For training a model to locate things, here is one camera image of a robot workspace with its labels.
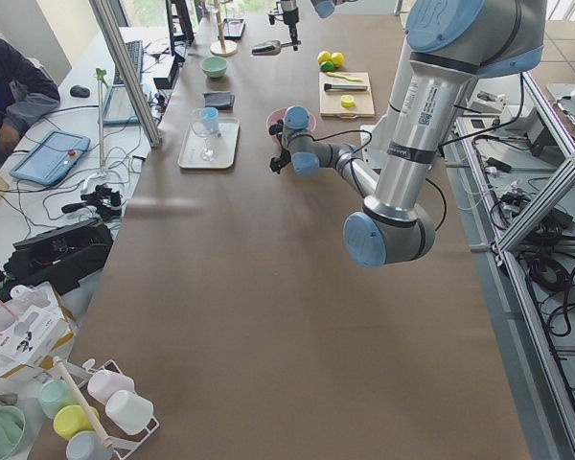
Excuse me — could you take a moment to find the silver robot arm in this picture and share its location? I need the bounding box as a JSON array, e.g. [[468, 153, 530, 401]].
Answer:
[[270, 1, 547, 266], [263, 0, 343, 56]]

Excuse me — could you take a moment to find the yellow plastic cup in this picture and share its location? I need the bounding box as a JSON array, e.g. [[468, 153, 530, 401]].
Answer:
[[53, 404, 94, 441]]

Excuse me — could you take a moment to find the yellow green peeler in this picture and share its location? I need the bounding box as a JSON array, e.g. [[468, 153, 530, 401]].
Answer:
[[326, 72, 363, 82]]

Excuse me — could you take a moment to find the wooden glass hanger stand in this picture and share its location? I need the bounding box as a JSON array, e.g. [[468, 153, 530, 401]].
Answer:
[[210, 0, 238, 58]]

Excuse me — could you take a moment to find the cream plastic serving tray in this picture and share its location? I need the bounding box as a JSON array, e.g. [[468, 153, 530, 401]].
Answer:
[[177, 117, 240, 170]]

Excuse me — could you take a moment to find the folded dark grey cloth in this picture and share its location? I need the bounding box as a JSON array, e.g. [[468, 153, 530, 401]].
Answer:
[[203, 91, 235, 110]]

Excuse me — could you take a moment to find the black computer mouse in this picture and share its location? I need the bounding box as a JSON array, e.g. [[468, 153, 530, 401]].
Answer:
[[69, 85, 90, 99]]

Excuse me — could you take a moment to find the pink plastic cup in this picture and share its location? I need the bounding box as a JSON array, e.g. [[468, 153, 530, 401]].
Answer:
[[87, 369, 135, 404]]

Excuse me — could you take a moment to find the grey plastic cup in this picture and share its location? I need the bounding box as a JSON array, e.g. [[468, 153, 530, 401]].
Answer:
[[66, 431, 113, 460]]

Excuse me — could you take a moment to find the black equipment case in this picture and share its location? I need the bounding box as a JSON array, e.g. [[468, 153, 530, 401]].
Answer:
[[0, 218, 113, 301]]

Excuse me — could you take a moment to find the green plastic bucket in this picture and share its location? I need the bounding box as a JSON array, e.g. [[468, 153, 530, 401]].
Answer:
[[0, 393, 26, 459]]

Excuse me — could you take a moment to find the blue teach pendant tablet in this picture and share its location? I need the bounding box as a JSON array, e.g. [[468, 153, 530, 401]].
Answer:
[[10, 129, 90, 186]]

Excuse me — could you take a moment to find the aluminium frame post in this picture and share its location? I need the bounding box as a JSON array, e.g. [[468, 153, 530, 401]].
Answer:
[[89, 0, 161, 148]]

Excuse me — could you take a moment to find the clear wine glass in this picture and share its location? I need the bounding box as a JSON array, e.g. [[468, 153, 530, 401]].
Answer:
[[192, 108, 215, 162]]

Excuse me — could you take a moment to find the white plastic cup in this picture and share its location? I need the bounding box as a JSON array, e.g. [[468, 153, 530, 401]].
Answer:
[[105, 390, 154, 435]]

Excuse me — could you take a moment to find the white wire cup rack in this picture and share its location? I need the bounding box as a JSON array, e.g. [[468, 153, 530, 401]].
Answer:
[[53, 357, 160, 459]]

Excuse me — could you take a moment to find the pink bowl of ice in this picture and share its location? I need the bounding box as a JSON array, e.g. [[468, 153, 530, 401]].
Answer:
[[266, 107, 287, 145]]

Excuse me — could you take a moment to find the seated person dark jacket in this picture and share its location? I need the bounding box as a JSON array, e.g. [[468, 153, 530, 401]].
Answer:
[[0, 38, 60, 164]]

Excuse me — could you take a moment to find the mint green plastic cup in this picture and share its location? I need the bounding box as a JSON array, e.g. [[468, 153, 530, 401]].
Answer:
[[37, 379, 77, 419]]

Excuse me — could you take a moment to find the white cardboard product box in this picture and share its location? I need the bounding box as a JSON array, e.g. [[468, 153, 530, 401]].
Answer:
[[0, 282, 79, 381]]

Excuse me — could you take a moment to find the light blue plastic cup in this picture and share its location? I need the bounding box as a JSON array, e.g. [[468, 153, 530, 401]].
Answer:
[[199, 106, 219, 134]]

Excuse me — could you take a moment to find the green ceramic bowl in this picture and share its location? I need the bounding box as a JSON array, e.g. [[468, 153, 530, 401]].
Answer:
[[200, 56, 228, 79]]

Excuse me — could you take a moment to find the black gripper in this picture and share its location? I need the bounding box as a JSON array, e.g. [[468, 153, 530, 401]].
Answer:
[[268, 119, 293, 173], [267, 0, 301, 51]]

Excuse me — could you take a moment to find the black keyboard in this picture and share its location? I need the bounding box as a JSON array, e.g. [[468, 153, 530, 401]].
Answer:
[[113, 40, 144, 85]]

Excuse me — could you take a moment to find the wooden cutting board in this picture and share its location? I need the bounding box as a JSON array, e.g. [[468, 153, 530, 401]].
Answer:
[[319, 72, 376, 118]]

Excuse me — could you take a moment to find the yellow lemon half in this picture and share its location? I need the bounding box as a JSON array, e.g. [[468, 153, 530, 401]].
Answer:
[[340, 95, 355, 107]]

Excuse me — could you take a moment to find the green lime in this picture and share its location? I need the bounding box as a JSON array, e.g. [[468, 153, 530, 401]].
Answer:
[[331, 52, 345, 68]]

